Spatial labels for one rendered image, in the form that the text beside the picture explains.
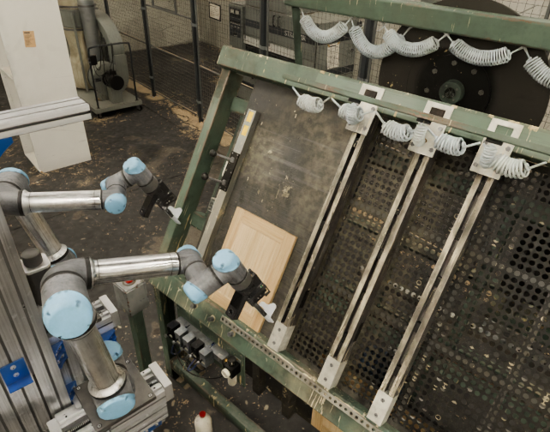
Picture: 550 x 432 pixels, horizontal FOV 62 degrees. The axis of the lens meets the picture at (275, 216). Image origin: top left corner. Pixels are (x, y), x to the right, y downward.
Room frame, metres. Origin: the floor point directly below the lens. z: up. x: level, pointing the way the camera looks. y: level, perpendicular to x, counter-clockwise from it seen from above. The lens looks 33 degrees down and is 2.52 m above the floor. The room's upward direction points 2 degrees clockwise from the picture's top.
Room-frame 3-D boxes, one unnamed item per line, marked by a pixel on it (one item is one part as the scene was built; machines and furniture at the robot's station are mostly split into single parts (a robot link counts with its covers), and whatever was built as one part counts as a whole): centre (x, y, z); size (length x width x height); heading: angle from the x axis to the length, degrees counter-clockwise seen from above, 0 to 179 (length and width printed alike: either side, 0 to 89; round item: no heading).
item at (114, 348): (1.03, 0.56, 1.20); 0.13 x 0.12 x 0.14; 28
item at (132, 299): (1.75, 0.73, 0.84); 0.12 x 0.12 x 0.18; 50
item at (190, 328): (1.51, 0.35, 0.69); 0.50 x 0.14 x 0.24; 50
